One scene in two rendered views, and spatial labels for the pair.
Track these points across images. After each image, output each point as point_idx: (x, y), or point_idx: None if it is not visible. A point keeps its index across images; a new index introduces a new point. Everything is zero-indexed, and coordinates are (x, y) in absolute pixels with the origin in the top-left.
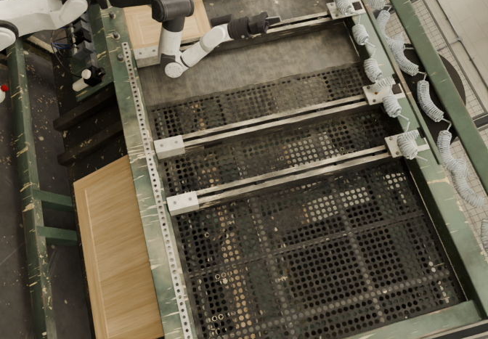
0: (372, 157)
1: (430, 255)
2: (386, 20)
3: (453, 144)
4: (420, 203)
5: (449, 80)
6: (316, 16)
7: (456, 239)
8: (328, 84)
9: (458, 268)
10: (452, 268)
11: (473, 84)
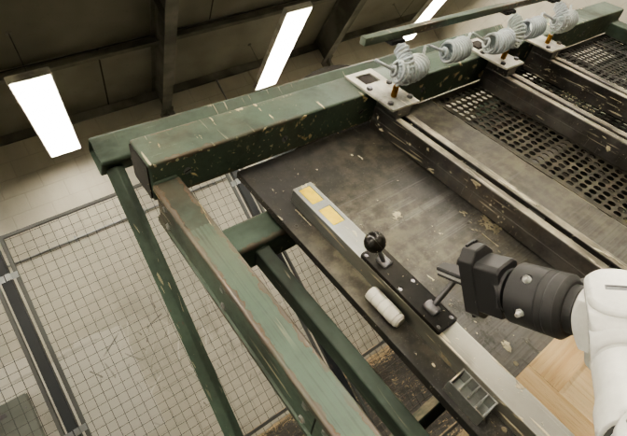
0: (574, 66)
1: (596, 49)
2: None
3: (121, 286)
4: (559, 53)
5: (343, 68)
6: (416, 129)
7: (589, 18)
8: (501, 124)
9: (596, 29)
10: (591, 39)
11: (34, 269)
